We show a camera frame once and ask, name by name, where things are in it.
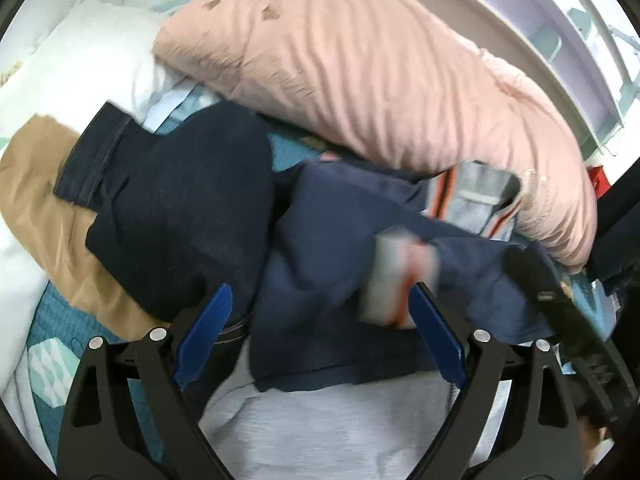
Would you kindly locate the dark navy knit garment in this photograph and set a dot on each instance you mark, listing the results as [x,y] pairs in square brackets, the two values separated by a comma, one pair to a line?
[190,200]

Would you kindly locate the white pillow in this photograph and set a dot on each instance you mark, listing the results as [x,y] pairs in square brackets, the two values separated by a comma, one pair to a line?
[90,60]

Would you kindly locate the navy jacket with striped trim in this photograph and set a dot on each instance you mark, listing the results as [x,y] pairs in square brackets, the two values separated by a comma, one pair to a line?
[320,260]

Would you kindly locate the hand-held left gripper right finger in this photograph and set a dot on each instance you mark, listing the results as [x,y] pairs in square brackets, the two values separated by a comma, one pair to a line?
[440,335]

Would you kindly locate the white lavender shelf unit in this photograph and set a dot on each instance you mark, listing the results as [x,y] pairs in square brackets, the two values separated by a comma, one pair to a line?
[540,20]

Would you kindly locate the tan cloth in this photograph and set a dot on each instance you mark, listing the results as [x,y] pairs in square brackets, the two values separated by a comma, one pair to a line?
[40,200]

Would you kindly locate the dark hanging clothing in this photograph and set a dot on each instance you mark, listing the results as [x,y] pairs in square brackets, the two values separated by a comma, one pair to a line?
[617,225]

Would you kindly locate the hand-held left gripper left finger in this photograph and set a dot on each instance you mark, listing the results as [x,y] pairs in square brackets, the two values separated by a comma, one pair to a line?
[205,332]

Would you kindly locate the grey garment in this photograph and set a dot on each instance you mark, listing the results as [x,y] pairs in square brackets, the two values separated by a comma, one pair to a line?
[325,430]

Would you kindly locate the person's right hand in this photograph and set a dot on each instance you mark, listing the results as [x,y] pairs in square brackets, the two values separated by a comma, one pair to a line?
[595,442]

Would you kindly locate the red item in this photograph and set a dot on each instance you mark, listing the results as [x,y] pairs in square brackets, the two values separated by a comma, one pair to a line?
[596,179]

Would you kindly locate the dark denim jeans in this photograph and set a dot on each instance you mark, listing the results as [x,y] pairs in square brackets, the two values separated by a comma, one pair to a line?
[95,160]

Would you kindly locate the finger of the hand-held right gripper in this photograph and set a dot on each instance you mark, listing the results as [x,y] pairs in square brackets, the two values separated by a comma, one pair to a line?
[545,290]

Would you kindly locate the pink pillow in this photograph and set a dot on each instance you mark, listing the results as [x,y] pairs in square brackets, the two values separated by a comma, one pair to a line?
[350,70]

